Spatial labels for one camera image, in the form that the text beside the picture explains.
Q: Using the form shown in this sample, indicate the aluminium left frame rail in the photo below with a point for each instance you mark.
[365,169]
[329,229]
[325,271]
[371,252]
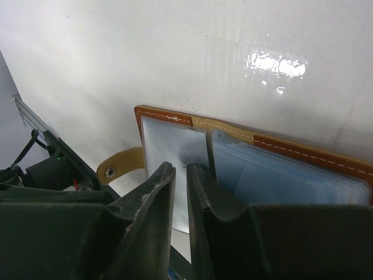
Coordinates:
[30,117]

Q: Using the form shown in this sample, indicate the brown leather card holder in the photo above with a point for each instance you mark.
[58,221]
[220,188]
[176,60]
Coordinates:
[253,167]

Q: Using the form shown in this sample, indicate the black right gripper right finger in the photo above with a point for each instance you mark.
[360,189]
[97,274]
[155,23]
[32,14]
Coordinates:
[232,240]

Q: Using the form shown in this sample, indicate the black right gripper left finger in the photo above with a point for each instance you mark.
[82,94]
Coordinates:
[49,234]

